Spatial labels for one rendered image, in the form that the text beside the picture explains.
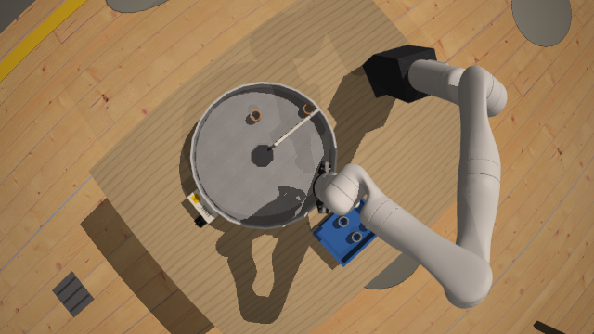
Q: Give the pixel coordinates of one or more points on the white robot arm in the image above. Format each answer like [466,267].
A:
[465,276]

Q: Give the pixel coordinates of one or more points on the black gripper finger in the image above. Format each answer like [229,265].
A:
[324,166]
[321,208]

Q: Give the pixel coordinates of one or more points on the blue square tray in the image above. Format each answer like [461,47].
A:
[336,239]

